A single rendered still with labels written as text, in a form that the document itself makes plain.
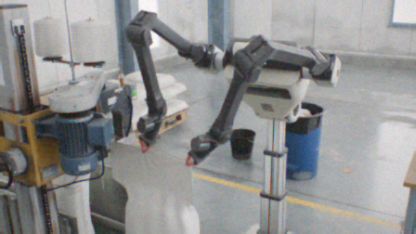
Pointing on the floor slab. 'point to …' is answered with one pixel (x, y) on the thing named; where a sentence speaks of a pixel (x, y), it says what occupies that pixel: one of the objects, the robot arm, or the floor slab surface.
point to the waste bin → (304, 143)
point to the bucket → (242, 143)
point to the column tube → (17, 93)
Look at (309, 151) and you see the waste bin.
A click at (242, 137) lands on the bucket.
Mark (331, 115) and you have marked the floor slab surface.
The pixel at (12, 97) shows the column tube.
